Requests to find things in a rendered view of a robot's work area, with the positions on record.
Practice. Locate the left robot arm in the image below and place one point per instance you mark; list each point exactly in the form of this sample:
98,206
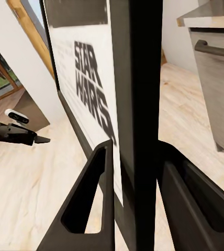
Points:
17,132

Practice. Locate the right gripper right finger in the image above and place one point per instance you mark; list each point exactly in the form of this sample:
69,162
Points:
193,203

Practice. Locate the poster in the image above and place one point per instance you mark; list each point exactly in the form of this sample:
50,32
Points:
106,61

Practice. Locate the cabinet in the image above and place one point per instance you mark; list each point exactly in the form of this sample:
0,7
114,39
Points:
28,107

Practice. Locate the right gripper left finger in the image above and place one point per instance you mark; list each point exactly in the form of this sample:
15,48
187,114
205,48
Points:
67,231

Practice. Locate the dishwasher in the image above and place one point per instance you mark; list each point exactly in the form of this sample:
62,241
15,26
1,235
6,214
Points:
208,47

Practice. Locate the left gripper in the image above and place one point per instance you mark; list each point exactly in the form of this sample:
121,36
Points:
13,133

